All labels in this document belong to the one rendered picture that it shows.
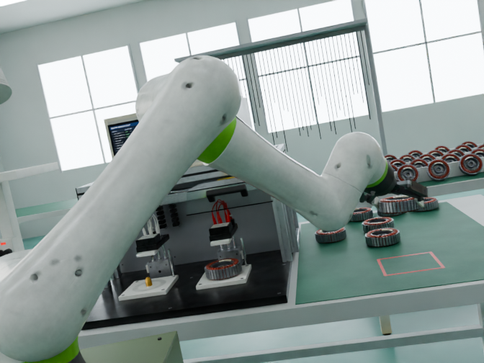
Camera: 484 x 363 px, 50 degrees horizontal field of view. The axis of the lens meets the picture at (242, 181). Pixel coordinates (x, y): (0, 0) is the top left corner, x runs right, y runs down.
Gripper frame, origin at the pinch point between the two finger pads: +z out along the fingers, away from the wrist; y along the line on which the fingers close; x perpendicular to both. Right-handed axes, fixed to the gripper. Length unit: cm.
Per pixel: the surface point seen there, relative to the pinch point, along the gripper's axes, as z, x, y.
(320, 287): -7.2, 25.0, 19.2
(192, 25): 364, -426, 406
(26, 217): 149, -62, 382
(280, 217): 0.3, 1.9, 37.1
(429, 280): -2.6, 22.3, -8.2
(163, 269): -5, 19, 77
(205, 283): -13, 25, 53
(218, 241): -10, 12, 53
